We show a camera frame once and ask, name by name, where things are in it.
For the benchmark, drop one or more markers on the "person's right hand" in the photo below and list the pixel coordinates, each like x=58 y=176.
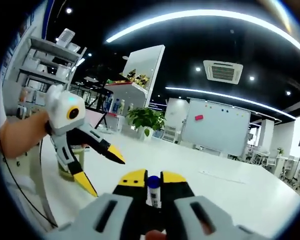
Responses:
x=155 y=235

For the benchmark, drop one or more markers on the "blue label drink bottle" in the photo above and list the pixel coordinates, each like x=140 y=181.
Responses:
x=117 y=105

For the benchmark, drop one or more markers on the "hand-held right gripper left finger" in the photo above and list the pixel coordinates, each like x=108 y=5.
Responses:
x=97 y=215

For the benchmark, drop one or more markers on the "red whiteboard eraser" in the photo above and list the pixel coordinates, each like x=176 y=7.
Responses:
x=199 y=117

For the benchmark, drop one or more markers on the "green drink bottle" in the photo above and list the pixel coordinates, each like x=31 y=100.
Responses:
x=80 y=160

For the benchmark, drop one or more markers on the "group of office chairs desks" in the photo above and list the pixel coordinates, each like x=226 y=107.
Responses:
x=272 y=157

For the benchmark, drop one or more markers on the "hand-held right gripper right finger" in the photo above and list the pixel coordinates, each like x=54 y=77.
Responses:
x=210 y=217

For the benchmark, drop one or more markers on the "pile of snack packets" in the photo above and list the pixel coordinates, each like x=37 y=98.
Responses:
x=140 y=79

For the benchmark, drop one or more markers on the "white mesh chair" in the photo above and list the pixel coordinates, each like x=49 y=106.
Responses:
x=170 y=133

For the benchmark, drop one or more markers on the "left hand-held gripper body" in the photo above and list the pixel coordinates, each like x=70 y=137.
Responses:
x=62 y=110

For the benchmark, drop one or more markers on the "large whiteboard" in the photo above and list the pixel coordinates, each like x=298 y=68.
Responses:
x=215 y=132

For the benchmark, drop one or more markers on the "blue white wall poster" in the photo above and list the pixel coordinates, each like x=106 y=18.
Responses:
x=37 y=22

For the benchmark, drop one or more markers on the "blue cap whiteboard marker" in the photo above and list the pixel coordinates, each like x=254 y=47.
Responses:
x=153 y=181

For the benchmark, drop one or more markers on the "white drink bottle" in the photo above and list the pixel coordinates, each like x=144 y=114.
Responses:
x=122 y=106
x=131 y=107

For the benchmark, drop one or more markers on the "ceiling air conditioner vent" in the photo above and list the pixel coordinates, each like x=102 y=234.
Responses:
x=222 y=72

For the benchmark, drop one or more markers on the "white plant pot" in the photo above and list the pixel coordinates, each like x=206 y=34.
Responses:
x=143 y=132

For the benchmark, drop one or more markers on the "long ceiling light strip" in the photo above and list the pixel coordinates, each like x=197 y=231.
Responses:
x=190 y=13
x=215 y=93

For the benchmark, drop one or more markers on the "grey metal storage rack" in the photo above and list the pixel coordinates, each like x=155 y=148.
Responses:
x=47 y=41

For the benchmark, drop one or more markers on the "small potted plant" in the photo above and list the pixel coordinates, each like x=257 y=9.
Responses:
x=280 y=150

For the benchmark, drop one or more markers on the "white display stand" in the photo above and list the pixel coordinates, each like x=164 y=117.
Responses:
x=145 y=62

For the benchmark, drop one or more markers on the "green leafy plant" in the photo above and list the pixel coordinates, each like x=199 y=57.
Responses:
x=145 y=117

